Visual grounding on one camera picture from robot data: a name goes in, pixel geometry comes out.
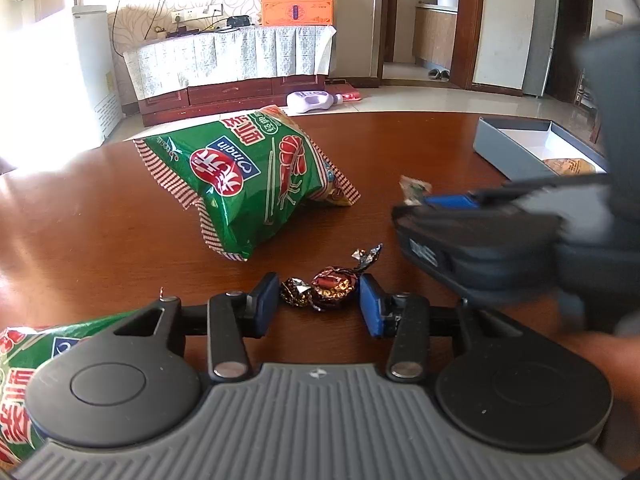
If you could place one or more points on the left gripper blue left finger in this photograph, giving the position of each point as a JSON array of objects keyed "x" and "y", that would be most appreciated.
[{"x": 261, "y": 305}]

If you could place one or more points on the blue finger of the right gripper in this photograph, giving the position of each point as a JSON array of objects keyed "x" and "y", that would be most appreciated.
[{"x": 451, "y": 202}]

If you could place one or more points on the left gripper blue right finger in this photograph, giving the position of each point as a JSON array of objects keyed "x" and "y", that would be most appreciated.
[{"x": 379, "y": 309}]

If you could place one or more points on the clear small candy packet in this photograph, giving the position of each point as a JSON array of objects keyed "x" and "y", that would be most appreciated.
[{"x": 415, "y": 191}]

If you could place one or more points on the brown foil candy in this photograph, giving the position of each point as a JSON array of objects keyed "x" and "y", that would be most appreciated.
[{"x": 332, "y": 286}]

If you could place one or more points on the brown gold pastry packet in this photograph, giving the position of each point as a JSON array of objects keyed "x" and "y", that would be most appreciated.
[{"x": 570, "y": 166}]

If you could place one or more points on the grey shallow cardboard box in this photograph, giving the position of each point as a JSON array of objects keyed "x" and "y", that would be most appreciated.
[{"x": 524, "y": 148}]

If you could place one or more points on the pair of slippers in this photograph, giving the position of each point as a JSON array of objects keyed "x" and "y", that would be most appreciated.
[{"x": 436, "y": 74}]

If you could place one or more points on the wooden kitchen cabinet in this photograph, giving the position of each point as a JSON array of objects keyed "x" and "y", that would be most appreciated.
[{"x": 434, "y": 35}]

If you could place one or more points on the purple detergent bottle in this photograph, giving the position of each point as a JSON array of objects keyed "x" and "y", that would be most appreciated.
[{"x": 303, "y": 102}]

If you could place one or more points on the red wooden tv cabinet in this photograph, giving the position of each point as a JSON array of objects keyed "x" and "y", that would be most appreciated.
[{"x": 231, "y": 97}]

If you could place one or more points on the silver refrigerator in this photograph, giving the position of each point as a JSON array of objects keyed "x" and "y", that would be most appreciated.
[{"x": 541, "y": 47}]

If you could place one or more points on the white patterned cabinet cloth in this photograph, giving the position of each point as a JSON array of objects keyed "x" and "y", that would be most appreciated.
[{"x": 245, "y": 53}]

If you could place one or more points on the black router box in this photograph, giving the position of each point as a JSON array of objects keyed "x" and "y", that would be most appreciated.
[{"x": 238, "y": 21}]

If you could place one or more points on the white chest freezer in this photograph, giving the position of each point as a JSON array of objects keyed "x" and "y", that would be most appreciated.
[{"x": 97, "y": 69}]

